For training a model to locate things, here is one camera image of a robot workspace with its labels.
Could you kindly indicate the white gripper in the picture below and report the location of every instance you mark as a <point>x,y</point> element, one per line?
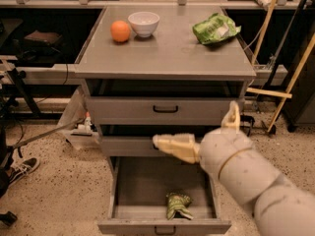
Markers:
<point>220,150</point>

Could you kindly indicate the green jalapeno chip bag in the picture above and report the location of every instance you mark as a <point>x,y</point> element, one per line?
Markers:
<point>178,204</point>

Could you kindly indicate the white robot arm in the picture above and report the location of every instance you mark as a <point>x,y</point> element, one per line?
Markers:
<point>279,208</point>

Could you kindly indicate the grey drawer cabinet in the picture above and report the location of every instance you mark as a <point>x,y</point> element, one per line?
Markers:
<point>172,52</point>

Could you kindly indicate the grey open bottom drawer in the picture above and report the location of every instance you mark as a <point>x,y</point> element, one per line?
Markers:
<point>138,202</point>

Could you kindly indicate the grey middle drawer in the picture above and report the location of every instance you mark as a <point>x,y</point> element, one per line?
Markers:
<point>136,140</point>

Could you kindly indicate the grey top drawer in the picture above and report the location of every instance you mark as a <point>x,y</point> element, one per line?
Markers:
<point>161,102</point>

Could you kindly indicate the light green chip bag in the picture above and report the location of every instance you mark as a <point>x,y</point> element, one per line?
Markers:
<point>216,28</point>

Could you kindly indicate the white bowl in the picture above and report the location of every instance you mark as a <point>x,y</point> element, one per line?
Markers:
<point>143,23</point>

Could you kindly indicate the clear plastic bin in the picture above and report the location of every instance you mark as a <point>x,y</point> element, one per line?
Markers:
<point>78,127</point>

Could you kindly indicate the orange fruit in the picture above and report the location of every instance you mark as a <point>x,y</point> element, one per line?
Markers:
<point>120,31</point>

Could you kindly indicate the black sneaker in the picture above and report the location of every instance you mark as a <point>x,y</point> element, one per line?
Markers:
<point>22,170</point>

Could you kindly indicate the black box on shelf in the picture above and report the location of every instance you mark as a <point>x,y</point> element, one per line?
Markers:
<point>38,38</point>

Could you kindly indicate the black tripod stand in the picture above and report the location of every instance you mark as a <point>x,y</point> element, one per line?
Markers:
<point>21,91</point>

